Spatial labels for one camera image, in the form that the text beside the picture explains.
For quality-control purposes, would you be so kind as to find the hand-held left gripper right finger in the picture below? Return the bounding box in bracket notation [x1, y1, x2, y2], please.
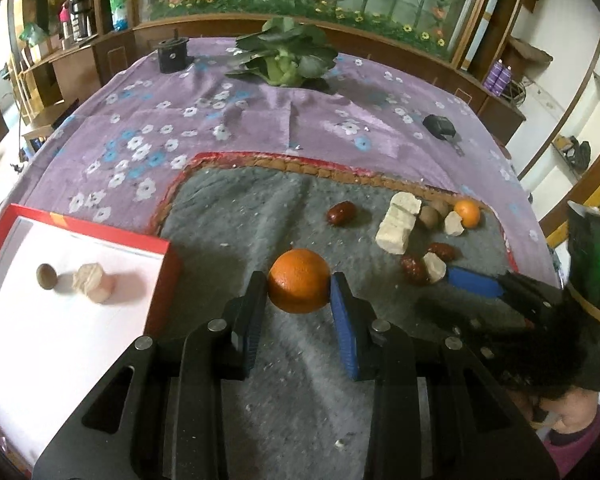
[330, 272, 561, 480]

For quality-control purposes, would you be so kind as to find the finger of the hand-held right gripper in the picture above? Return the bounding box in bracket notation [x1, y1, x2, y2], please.
[447, 265, 567, 324]
[420, 296, 532, 361]

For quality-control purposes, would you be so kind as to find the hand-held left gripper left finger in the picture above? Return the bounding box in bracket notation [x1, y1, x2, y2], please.
[32, 271, 269, 480]

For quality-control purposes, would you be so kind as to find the large orange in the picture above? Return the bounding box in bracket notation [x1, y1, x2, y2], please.
[267, 248, 332, 315]

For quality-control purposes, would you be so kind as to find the red box with white inside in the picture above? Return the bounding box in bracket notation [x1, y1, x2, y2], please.
[0, 203, 183, 476]

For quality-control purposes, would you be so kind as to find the person's right forearm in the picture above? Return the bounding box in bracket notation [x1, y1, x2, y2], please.
[547, 407, 600, 480]

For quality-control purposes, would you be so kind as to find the person's right hand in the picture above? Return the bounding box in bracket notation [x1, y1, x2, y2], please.
[542, 390, 600, 435]

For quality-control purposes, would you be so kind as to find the small orange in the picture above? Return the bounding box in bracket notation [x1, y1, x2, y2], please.
[453, 199, 482, 230]

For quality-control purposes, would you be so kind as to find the grey felt mat red trim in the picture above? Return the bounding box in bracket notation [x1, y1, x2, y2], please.
[147, 152, 563, 480]

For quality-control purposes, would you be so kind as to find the black yellow tool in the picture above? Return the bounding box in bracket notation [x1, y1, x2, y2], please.
[552, 135, 592, 171]

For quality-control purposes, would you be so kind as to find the black key fob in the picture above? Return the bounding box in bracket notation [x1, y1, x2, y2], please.
[422, 114, 466, 158]

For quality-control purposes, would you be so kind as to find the purple floral cloth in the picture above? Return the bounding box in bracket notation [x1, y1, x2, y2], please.
[0, 35, 563, 291]

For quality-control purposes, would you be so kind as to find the cardboard box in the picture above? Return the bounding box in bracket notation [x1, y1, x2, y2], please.
[509, 35, 553, 66]

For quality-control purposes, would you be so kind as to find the green leafy bok choy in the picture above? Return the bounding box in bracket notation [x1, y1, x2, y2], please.
[225, 16, 338, 88]

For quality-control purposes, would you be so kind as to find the black cylindrical holder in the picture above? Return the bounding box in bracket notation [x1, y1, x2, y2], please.
[156, 35, 190, 73]

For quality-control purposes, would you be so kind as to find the small wooden stool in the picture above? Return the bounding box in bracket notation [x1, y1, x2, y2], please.
[20, 97, 78, 148]

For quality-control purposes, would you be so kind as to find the green white bottle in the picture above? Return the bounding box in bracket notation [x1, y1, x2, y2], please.
[110, 0, 129, 32]

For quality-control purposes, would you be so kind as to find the black steel thermos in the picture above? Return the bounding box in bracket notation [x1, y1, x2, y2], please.
[69, 0, 92, 41]

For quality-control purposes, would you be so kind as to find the green plastic bag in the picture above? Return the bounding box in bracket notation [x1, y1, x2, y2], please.
[20, 24, 48, 46]

